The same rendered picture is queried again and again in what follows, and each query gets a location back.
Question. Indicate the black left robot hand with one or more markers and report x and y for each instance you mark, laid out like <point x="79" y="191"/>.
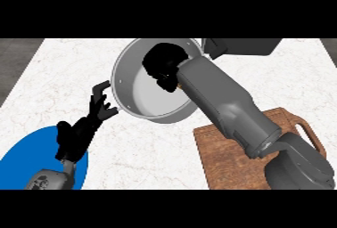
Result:
<point x="79" y="133"/>

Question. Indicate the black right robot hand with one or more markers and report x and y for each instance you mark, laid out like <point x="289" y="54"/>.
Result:
<point x="162" y="61"/>

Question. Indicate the tan croissant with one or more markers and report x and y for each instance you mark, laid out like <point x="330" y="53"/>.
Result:
<point x="179" y="86"/>

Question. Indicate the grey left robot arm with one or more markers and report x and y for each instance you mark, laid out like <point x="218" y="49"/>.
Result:
<point x="55" y="178"/>

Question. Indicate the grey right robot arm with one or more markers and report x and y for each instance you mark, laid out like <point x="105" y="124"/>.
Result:
<point x="228" y="101"/>

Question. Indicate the grey metal pot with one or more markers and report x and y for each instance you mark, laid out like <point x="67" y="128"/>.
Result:
<point x="150" y="102"/>

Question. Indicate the brown wooden cutting board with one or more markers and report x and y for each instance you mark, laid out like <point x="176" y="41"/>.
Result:
<point x="228" y="161"/>

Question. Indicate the blue round plate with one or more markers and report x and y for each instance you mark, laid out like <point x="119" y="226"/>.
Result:
<point x="26" y="160"/>

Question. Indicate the dark grey appliance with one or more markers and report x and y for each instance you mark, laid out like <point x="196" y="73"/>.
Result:
<point x="250" y="46"/>

